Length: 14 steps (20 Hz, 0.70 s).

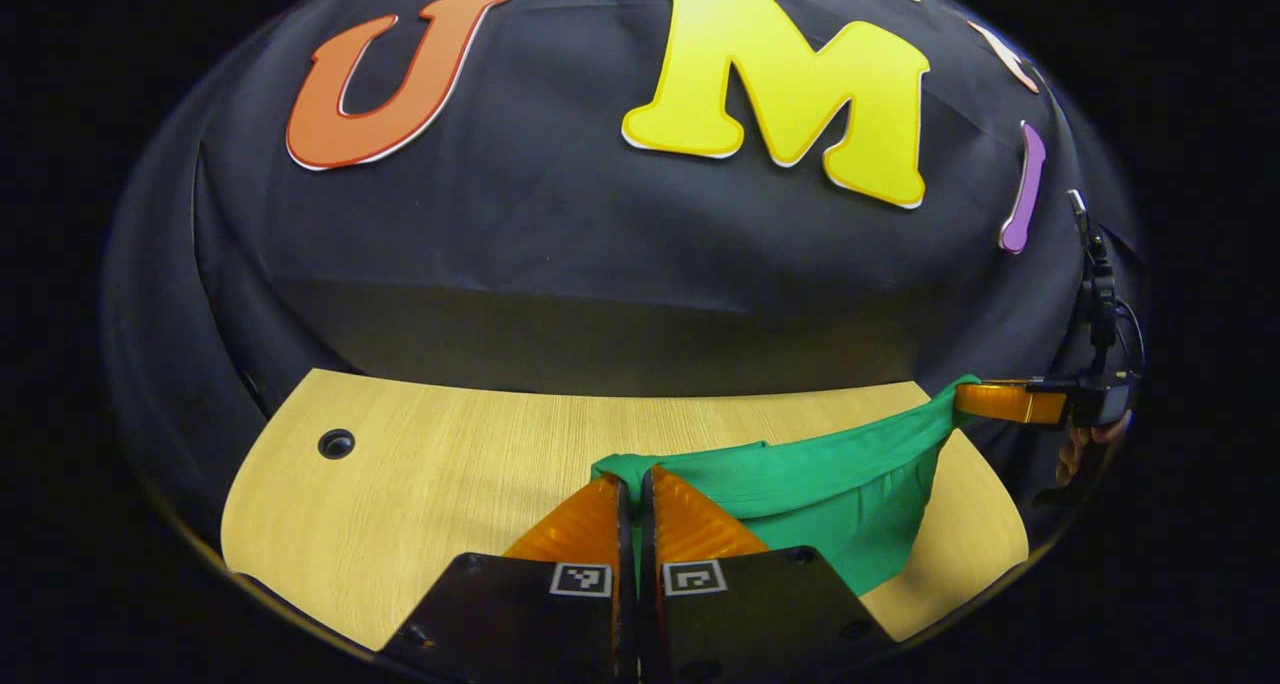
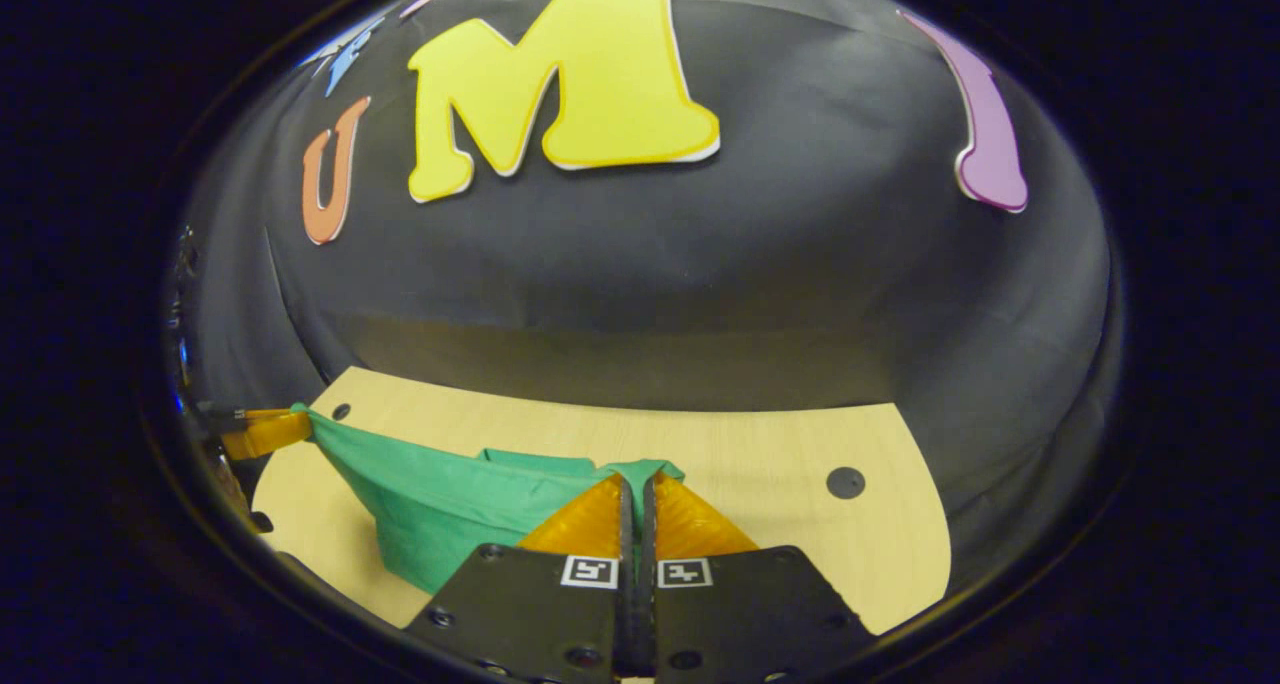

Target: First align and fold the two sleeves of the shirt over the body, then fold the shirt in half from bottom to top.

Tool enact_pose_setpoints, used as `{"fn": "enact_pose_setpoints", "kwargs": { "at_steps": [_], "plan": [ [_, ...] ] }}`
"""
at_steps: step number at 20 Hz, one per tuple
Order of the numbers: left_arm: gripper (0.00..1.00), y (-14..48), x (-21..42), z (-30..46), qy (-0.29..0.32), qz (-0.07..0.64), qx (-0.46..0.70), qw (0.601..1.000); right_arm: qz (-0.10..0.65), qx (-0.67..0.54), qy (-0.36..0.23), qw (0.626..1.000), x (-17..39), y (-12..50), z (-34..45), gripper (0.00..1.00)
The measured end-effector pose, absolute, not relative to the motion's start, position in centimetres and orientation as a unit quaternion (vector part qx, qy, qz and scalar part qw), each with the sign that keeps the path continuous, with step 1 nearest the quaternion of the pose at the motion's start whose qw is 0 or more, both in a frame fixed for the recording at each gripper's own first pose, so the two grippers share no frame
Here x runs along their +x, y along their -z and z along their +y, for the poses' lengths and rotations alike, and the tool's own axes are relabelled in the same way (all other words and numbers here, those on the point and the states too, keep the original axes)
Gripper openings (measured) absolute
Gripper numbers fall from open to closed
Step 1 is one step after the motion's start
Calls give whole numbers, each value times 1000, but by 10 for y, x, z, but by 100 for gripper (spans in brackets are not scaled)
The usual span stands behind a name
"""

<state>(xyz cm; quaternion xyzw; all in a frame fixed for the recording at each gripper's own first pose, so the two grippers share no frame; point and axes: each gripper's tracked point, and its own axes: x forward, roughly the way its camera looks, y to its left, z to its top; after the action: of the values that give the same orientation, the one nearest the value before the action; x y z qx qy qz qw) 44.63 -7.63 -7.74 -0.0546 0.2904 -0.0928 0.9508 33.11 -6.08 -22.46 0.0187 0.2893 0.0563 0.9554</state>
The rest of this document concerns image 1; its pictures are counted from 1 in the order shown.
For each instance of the black round table grommet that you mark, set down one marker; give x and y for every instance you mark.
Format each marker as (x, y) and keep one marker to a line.
(336, 443)

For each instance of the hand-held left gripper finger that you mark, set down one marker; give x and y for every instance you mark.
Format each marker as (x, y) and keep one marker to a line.
(625, 544)
(648, 544)

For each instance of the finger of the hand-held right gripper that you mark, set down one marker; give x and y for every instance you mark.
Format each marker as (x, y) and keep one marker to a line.
(1000, 402)

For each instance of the green T-shirt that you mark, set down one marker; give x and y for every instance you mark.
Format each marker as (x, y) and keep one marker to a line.
(850, 504)

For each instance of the black backdrop cloth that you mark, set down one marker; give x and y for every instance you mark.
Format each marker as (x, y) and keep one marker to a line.
(560, 244)

